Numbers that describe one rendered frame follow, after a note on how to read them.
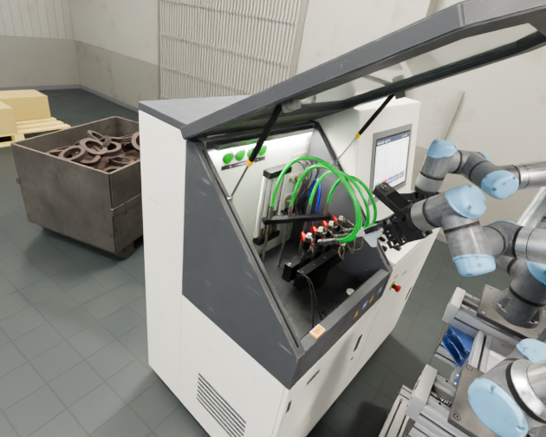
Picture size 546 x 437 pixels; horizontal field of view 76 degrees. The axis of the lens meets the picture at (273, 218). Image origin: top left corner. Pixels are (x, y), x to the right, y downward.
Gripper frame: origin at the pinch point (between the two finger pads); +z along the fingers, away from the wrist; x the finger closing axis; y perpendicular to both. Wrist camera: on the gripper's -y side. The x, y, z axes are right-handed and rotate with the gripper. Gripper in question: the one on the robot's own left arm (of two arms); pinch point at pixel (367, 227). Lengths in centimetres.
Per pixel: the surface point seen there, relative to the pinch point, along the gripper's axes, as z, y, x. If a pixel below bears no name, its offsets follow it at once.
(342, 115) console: 27, -44, 39
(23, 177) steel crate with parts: 209, -135, -91
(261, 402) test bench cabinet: 48, 41, -41
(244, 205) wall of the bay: 46, -28, -12
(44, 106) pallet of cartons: 420, -315, -49
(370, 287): 33.7, 25.1, 15.6
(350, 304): 29.3, 25.0, 0.7
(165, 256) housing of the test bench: 64, -23, -46
